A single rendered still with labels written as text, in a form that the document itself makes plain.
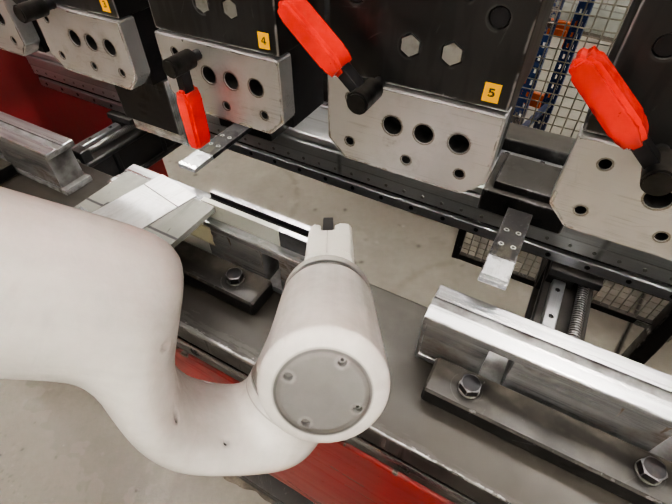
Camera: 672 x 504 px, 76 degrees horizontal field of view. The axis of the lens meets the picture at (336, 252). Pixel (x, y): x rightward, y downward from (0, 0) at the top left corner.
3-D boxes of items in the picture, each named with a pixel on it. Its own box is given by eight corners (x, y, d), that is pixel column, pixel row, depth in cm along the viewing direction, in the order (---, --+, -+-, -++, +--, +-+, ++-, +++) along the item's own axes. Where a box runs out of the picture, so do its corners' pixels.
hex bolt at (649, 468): (633, 477, 47) (640, 472, 46) (635, 454, 48) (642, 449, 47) (661, 490, 46) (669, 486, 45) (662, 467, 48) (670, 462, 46)
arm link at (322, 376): (340, 370, 41) (390, 289, 39) (343, 480, 28) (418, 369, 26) (260, 331, 40) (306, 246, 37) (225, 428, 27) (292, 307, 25)
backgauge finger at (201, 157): (162, 165, 73) (153, 139, 69) (254, 101, 89) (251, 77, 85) (217, 187, 69) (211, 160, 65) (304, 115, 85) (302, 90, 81)
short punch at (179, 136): (131, 131, 63) (106, 65, 56) (142, 124, 64) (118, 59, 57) (183, 149, 59) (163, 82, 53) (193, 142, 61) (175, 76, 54)
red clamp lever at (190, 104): (185, 149, 46) (158, 57, 39) (210, 132, 49) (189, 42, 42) (198, 154, 46) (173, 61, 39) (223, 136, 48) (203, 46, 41)
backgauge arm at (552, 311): (500, 391, 71) (528, 346, 61) (565, 183, 110) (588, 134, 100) (551, 414, 68) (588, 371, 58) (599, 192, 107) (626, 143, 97)
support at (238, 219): (204, 214, 67) (200, 199, 65) (208, 211, 67) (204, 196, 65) (280, 246, 62) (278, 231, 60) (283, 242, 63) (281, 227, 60)
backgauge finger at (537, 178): (442, 274, 56) (450, 247, 53) (495, 170, 72) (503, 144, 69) (537, 310, 52) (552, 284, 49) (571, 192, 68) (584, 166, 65)
